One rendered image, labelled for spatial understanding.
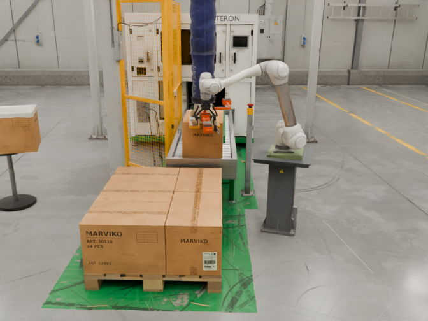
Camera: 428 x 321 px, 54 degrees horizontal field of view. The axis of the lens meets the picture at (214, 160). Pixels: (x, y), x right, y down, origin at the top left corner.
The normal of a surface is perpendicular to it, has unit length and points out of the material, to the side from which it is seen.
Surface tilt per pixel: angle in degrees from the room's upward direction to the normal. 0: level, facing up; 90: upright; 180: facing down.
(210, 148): 90
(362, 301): 0
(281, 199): 90
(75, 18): 90
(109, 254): 90
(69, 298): 0
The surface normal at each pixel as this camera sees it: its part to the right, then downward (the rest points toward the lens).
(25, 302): 0.01, -0.95
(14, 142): 0.29, 0.31
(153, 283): -0.01, 0.33
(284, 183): -0.26, 0.31
